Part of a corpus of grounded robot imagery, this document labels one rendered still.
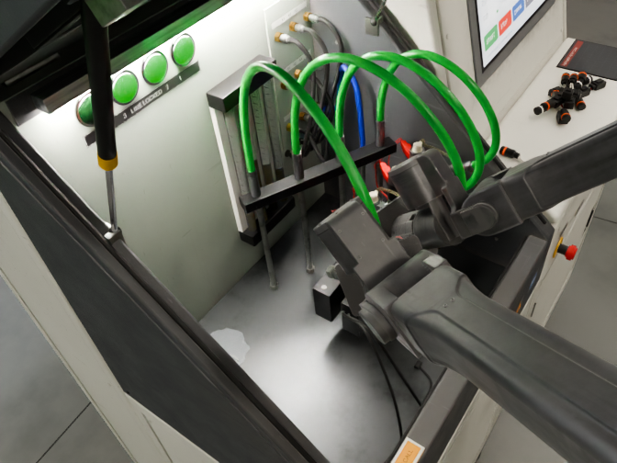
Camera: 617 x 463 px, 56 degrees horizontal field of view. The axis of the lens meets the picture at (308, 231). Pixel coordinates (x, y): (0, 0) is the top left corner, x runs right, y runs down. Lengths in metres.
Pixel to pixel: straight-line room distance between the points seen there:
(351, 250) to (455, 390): 0.49
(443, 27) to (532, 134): 0.39
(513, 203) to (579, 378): 0.42
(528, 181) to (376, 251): 0.24
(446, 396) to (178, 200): 0.56
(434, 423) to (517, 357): 0.60
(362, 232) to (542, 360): 0.24
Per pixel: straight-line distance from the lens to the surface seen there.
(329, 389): 1.12
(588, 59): 1.73
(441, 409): 0.97
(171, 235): 1.06
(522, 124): 1.45
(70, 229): 0.75
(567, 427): 0.32
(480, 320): 0.40
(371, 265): 0.54
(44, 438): 2.25
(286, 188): 1.08
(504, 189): 0.72
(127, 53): 0.85
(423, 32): 1.13
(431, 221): 0.77
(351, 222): 0.54
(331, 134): 0.69
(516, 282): 1.14
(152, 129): 0.95
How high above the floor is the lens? 1.80
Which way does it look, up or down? 45 degrees down
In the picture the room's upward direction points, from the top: 7 degrees counter-clockwise
